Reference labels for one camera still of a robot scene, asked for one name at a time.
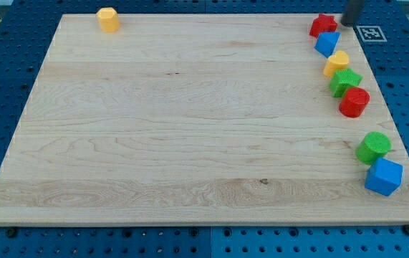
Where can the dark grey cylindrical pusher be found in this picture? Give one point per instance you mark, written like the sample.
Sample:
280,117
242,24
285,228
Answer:
352,12

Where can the wooden board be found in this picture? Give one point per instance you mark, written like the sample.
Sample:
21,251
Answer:
195,120

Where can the blue cube block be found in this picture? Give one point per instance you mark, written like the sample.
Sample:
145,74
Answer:
384,177

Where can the green star block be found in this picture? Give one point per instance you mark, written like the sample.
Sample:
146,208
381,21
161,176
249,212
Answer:
342,80

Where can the red star block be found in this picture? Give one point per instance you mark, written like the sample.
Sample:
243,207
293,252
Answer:
323,23

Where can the white fiducial marker tag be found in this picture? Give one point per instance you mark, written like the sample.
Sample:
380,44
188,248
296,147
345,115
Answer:
371,33

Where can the blue triangle block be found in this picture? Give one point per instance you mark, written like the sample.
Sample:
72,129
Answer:
326,43

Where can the yellow hexagon block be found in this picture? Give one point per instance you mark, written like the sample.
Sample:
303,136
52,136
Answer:
108,19

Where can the yellow heart block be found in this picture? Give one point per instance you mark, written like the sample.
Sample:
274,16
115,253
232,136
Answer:
338,61

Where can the green cylinder block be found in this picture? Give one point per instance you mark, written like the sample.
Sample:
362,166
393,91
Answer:
373,146

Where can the red cylinder block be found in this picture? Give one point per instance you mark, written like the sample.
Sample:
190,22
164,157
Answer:
354,102

